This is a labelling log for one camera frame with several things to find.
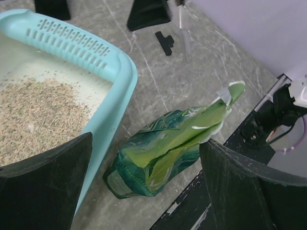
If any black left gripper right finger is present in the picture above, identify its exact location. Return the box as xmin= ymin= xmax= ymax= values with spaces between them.
xmin=200 ymin=139 xmax=307 ymax=230

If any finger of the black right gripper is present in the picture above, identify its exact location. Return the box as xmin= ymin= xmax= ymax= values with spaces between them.
xmin=127 ymin=0 xmax=171 ymax=32

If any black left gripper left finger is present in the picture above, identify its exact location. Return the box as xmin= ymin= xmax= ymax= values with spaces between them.
xmin=0 ymin=132 xmax=93 ymax=230

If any black bag clip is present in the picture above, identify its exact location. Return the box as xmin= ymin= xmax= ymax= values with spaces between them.
xmin=155 ymin=31 xmax=175 ymax=56

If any clear plastic scoop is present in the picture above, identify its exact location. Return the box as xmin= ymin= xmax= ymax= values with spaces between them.
xmin=171 ymin=0 xmax=191 ymax=59

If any green litter bag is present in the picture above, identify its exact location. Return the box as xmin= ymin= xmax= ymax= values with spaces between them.
xmin=103 ymin=80 xmax=246 ymax=199

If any teal litter box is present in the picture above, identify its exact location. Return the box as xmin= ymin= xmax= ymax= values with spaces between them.
xmin=0 ymin=9 xmax=138 ymax=202

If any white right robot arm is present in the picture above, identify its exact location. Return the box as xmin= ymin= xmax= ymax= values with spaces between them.
xmin=127 ymin=0 xmax=307 ymax=147

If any cat litter pile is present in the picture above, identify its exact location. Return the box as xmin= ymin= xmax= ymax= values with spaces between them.
xmin=0 ymin=79 xmax=89 ymax=166

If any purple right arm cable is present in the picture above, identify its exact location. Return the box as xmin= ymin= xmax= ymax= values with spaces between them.
xmin=282 ymin=117 xmax=307 ymax=155

